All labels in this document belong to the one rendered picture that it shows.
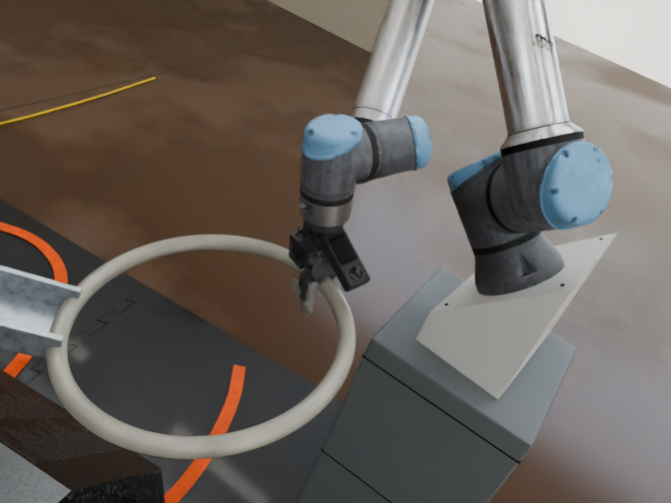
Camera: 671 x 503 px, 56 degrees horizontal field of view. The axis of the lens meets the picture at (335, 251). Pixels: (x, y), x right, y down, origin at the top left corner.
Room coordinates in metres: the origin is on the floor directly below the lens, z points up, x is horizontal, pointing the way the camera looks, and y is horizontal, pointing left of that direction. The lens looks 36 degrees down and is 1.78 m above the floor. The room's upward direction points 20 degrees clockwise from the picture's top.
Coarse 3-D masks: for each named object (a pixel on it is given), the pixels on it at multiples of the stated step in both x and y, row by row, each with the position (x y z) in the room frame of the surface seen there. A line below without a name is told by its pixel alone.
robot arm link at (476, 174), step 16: (480, 160) 1.19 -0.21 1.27; (496, 160) 1.18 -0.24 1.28; (448, 176) 1.21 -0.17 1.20; (464, 176) 1.17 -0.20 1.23; (480, 176) 1.16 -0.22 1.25; (464, 192) 1.16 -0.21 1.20; (480, 192) 1.14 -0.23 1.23; (464, 208) 1.16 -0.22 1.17; (480, 208) 1.12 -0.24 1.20; (464, 224) 1.16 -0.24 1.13; (480, 224) 1.13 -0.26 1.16; (496, 224) 1.10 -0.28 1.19; (480, 240) 1.13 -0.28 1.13; (496, 240) 1.12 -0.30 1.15; (512, 240) 1.12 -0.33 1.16
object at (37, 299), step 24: (0, 288) 0.69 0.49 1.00; (24, 288) 0.70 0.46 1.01; (48, 288) 0.71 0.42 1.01; (72, 288) 0.72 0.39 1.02; (0, 312) 0.65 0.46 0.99; (24, 312) 0.67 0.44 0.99; (48, 312) 0.69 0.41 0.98; (0, 336) 0.59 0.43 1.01; (24, 336) 0.60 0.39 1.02; (48, 336) 0.61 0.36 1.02
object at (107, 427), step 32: (128, 256) 0.84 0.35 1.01; (160, 256) 0.89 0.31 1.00; (288, 256) 0.93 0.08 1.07; (96, 288) 0.76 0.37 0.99; (320, 288) 0.88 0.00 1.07; (64, 320) 0.67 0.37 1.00; (352, 320) 0.80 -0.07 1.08; (64, 352) 0.61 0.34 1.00; (352, 352) 0.73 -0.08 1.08; (64, 384) 0.55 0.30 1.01; (320, 384) 0.65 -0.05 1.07; (96, 416) 0.51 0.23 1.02; (288, 416) 0.58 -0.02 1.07; (128, 448) 0.49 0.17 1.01; (160, 448) 0.49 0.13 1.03; (192, 448) 0.50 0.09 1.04; (224, 448) 0.51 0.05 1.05; (256, 448) 0.53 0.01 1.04
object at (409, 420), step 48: (432, 288) 1.29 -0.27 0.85; (384, 336) 1.06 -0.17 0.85; (384, 384) 1.01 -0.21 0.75; (432, 384) 0.98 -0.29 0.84; (528, 384) 1.07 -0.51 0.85; (336, 432) 1.03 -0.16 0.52; (384, 432) 0.99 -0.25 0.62; (432, 432) 0.96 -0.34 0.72; (480, 432) 0.93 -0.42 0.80; (528, 432) 0.93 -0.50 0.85; (336, 480) 1.01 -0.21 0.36; (384, 480) 0.97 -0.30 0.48; (432, 480) 0.94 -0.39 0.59; (480, 480) 0.91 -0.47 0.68
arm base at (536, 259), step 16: (528, 240) 1.13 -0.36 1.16; (544, 240) 1.16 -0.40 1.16; (480, 256) 1.13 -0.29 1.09; (496, 256) 1.11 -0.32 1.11; (512, 256) 1.10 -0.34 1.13; (528, 256) 1.10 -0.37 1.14; (544, 256) 1.12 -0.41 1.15; (560, 256) 1.15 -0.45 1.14; (480, 272) 1.12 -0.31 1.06; (496, 272) 1.09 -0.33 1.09; (512, 272) 1.08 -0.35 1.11; (528, 272) 1.09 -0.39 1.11; (544, 272) 1.09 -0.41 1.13; (480, 288) 1.10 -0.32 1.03; (496, 288) 1.07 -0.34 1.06; (512, 288) 1.07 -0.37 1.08
